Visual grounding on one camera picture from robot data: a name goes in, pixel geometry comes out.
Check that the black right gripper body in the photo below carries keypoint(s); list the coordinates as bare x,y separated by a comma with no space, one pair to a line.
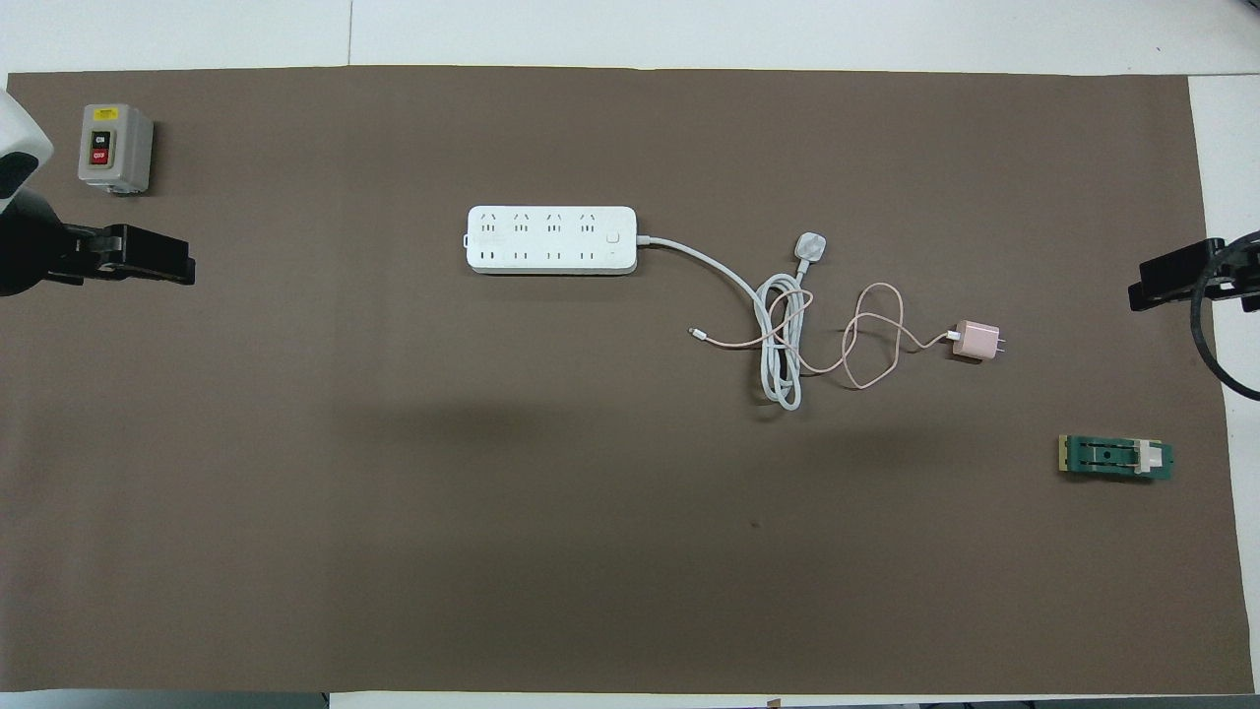
1242,286

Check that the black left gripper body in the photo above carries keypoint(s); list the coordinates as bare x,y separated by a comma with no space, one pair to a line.
39,256

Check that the pink charger block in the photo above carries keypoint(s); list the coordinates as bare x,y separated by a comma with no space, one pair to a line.
975,341

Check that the white power strip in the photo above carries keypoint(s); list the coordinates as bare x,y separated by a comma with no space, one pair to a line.
551,239

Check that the brown table mat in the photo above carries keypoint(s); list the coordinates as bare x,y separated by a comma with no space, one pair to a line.
591,551

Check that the grey on off switch box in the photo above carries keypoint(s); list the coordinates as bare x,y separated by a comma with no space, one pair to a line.
128,148

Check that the green knife switch block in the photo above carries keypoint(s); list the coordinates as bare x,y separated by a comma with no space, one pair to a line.
1102,458

